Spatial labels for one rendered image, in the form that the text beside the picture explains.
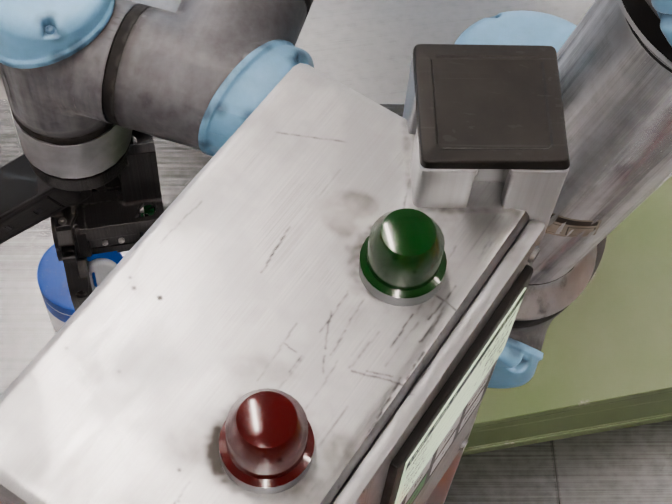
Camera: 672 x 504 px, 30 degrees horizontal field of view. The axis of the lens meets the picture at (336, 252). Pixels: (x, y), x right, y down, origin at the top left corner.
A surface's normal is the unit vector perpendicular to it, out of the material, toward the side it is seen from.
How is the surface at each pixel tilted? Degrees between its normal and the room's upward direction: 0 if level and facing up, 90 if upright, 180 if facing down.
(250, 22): 24
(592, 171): 92
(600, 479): 0
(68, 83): 66
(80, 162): 90
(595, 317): 4
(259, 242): 0
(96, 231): 90
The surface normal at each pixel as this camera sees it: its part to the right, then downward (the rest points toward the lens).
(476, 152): 0.05, -0.51
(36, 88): -0.30, 0.82
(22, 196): -0.50, -0.40
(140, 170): 0.20, 0.85
